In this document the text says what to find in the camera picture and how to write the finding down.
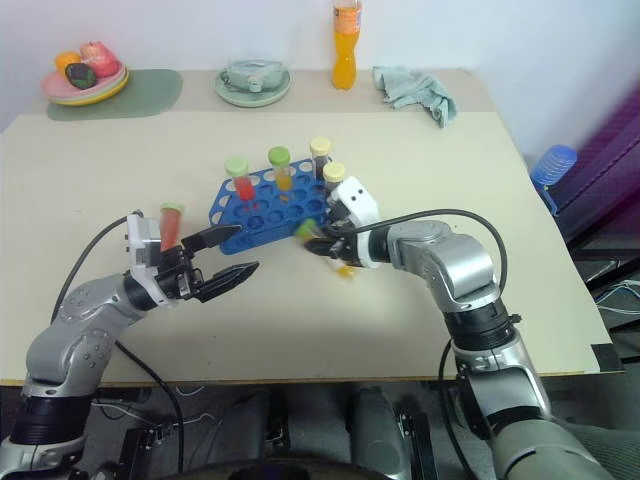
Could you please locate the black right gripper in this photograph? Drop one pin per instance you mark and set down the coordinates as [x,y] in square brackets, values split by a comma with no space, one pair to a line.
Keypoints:
[346,247]

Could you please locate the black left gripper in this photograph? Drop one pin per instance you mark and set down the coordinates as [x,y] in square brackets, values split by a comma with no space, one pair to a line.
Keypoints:
[177,275]

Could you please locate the orange test tube green cap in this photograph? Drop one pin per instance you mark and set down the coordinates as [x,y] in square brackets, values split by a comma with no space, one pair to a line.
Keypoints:
[281,172]
[304,228]

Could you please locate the red test tube green cap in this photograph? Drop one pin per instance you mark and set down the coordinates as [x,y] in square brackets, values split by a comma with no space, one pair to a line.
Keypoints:
[243,182]
[170,227]

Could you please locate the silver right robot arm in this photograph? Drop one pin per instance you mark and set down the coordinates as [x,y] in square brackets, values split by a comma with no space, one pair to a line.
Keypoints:
[465,270]

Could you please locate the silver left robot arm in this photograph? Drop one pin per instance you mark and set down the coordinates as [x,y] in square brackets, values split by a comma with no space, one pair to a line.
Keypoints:
[75,330]

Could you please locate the dark test tube yellow cap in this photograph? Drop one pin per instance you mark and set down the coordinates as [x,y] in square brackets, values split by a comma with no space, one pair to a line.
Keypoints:
[319,160]
[333,179]

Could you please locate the blue test tube rack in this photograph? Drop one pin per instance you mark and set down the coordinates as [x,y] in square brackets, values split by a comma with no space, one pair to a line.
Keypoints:
[265,215]

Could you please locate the pale green plate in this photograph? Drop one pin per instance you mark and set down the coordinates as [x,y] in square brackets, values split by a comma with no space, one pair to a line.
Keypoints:
[252,97]

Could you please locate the teal crumpled cloth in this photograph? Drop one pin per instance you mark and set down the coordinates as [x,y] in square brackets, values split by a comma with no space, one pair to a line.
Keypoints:
[415,87]

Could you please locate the green placemat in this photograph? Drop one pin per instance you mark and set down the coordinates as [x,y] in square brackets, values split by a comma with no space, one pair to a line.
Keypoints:
[150,92]

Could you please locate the pale green cup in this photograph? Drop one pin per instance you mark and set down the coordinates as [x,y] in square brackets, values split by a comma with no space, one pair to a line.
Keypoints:
[252,75]

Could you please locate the orange soda bottle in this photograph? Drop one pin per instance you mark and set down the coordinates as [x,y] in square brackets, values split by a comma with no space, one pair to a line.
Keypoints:
[346,55]

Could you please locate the grey rounded robot leg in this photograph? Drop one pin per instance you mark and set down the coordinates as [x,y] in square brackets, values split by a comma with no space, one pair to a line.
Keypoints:
[380,425]

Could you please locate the stack of pastel plates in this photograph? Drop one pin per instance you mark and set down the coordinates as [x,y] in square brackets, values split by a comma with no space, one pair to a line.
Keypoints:
[107,87]

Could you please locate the dark avocado toy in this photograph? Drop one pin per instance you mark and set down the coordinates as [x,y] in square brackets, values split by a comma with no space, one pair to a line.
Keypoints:
[80,76]

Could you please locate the pink red fruit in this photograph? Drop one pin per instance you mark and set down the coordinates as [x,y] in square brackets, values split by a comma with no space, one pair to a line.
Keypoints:
[100,59]

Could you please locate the blue plastic water jug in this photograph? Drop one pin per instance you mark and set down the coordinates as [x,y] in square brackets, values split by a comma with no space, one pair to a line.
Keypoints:
[552,170]

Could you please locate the orange fruit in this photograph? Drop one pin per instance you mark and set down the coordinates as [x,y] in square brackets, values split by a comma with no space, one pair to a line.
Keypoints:
[66,61]

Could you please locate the purple curtain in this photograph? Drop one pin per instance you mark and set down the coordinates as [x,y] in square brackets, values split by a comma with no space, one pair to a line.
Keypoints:
[607,165]

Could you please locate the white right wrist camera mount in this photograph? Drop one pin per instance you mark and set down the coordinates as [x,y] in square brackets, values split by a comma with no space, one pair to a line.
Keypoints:
[357,197]

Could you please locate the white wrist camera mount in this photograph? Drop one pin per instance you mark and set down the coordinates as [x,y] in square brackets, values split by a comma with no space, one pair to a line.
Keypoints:
[357,197]
[142,250]

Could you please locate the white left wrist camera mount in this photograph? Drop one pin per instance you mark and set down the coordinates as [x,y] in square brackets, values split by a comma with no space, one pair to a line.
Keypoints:
[142,250]

